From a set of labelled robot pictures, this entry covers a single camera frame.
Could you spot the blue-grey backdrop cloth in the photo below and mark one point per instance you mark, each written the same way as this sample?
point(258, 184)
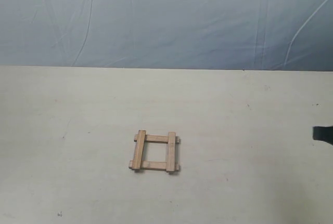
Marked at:
point(171, 34)

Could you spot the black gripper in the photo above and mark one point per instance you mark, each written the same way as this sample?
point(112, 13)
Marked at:
point(323, 133)

